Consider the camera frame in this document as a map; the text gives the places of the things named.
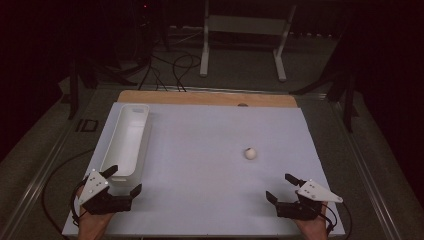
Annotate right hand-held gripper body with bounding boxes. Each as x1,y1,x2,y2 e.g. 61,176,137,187
275,179,344,222

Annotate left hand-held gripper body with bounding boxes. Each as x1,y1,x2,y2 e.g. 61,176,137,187
78,169,134,216

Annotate white plastic bin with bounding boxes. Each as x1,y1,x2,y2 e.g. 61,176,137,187
99,103,153,197

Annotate small white ball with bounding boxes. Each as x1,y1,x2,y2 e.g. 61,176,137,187
243,146,259,161

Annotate person's right hand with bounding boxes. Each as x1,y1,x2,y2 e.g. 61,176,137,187
294,202,330,240

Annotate person's left hand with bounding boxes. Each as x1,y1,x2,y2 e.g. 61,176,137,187
76,187,115,240

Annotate white board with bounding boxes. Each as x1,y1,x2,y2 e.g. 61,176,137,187
61,101,346,238

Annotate dark tripod stand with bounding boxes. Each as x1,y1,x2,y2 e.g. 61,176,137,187
67,58,138,121
289,64,360,134

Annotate wooden table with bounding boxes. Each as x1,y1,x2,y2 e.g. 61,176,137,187
117,89,299,109

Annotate white metal stand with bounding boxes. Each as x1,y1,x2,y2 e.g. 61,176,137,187
198,0,298,83

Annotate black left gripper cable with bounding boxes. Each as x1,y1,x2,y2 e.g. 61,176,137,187
40,149,95,240

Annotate grey metal floor rail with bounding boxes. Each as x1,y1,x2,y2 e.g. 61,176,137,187
328,94,403,240
0,87,98,240

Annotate black floor cables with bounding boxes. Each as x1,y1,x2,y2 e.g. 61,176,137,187
137,52,203,93

